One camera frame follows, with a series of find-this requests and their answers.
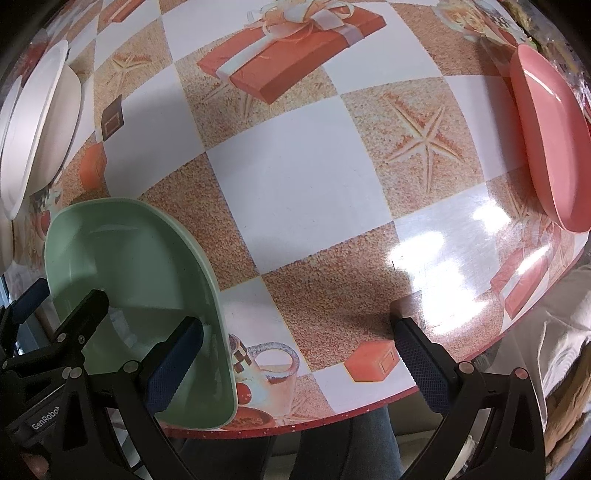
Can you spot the green square plate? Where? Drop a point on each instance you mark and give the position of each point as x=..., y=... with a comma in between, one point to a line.
x=155, y=274

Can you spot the patterned vinyl tablecloth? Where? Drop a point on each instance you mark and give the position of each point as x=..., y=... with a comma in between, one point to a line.
x=331, y=158

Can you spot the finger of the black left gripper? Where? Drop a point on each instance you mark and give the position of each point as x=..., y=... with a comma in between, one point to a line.
x=65, y=350
x=22, y=308

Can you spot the pink square plate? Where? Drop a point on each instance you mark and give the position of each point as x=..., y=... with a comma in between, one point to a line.
x=557, y=139

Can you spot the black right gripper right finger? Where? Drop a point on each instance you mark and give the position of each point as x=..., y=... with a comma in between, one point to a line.
x=512, y=444

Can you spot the blue jeans leg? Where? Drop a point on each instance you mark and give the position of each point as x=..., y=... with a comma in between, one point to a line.
x=362, y=447

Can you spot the white bowl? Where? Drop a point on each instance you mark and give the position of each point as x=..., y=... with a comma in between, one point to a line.
x=7, y=109
x=41, y=129

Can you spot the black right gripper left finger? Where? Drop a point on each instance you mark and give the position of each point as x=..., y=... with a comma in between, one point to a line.
x=138, y=390

